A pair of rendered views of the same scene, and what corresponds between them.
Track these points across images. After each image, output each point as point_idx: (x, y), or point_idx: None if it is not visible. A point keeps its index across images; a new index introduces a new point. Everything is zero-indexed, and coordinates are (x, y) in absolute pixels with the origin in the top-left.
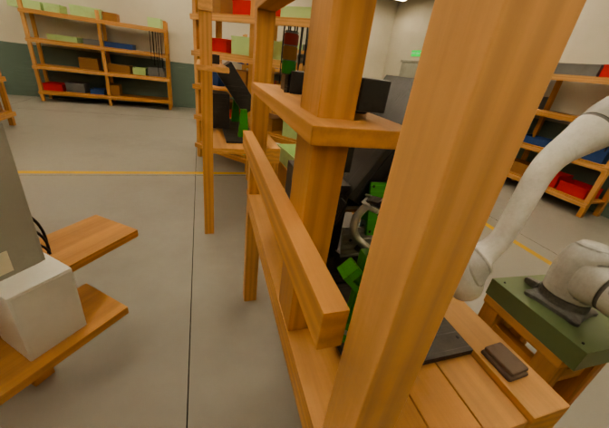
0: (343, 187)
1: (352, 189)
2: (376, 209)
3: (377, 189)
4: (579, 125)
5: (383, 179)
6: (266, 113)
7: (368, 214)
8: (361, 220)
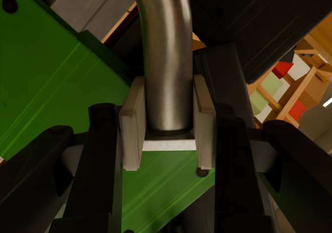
0: (271, 58)
1: (246, 85)
2: (139, 125)
3: (177, 176)
4: None
5: (183, 216)
6: (325, 44)
7: (104, 64)
8: None
